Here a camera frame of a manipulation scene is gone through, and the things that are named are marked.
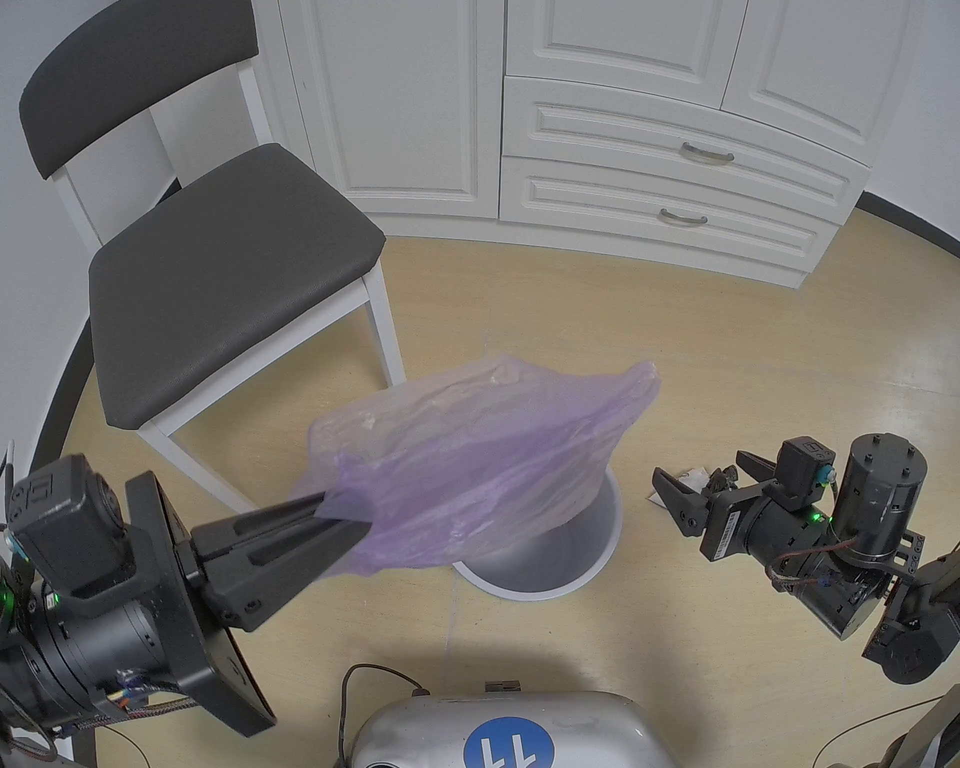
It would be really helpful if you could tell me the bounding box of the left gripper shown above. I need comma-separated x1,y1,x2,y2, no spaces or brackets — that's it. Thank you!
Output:
37,471,374,740

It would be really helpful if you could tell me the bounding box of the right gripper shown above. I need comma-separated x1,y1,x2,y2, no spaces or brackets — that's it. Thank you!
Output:
652,450,834,567

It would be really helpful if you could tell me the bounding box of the purple plastic bag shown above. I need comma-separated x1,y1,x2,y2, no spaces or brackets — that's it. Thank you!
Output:
307,357,663,577

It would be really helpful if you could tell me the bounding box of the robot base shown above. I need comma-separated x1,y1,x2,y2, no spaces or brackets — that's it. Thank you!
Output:
352,678,669,768

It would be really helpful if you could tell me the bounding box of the white trash bin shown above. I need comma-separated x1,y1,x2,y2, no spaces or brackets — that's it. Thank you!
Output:
450,461,624,603

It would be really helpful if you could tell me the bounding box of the crumpled white paper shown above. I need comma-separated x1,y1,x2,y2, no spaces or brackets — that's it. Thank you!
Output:
645,465,714,511

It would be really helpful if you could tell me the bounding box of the white chair with grey seat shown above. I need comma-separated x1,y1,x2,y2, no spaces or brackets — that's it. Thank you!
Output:
18,0,415,519

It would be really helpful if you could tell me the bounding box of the white wardrobe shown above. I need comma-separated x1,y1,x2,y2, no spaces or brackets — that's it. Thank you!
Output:
255,0,920,290

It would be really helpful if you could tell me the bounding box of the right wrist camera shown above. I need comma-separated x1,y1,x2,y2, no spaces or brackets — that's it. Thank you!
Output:
772,438,836,511

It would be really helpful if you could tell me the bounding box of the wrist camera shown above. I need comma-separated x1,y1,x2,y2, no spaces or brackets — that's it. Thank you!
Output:
7,453,138,601
772,438,836,511

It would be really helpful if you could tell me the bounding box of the black cable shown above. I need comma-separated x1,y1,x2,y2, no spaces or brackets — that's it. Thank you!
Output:
339,663,430,768
93,716,177,768
813,693,942,768

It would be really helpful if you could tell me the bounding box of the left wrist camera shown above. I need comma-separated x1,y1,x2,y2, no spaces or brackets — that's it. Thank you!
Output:
7,453,138,601

